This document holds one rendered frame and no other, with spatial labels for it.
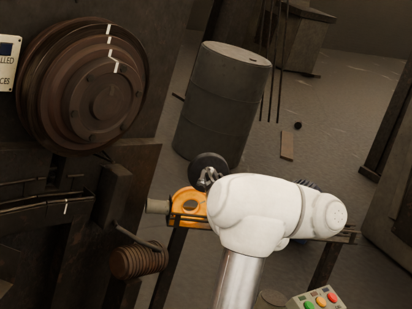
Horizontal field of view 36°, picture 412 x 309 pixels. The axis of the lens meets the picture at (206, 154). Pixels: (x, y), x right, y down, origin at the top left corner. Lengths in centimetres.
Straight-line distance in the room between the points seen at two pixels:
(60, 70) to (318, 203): 93
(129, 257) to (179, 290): 93
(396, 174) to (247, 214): 316
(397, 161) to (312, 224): 306
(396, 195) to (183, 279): 173
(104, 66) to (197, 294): 164
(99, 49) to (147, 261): 86
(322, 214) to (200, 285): 200
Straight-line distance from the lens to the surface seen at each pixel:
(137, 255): 242
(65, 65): 198
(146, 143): 250
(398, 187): 444
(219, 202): 138
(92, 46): 201
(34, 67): 199
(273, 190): 141
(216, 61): 474
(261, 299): 243
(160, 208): 245
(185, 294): 327
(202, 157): 227
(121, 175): 234
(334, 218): 145
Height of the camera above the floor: 172
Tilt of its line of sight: 19 degrees down
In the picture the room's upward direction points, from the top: 18 degrees clockwise
